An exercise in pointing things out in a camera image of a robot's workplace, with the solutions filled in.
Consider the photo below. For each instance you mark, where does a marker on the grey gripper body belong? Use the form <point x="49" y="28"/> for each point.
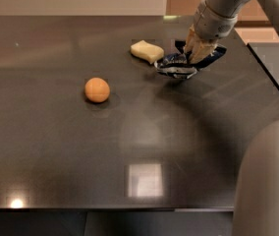
<point x="210" y="26"/>

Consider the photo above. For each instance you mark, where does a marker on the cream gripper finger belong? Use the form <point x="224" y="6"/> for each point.
<point x="200" y="49"/>
<point x="192" y="42"/>

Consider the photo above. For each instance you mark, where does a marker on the blue chip bag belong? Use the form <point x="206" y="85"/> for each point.
<point x="177" y="65"/>

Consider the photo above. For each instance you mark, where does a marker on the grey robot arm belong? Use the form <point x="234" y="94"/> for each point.
<point x="256" y="203"/>

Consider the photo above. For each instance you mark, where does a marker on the yellow sponge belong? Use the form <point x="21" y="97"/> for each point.
<point x="146" y="51"/>

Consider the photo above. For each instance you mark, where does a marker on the orange ball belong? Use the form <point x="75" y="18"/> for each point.
<point x="96" y="90"/>

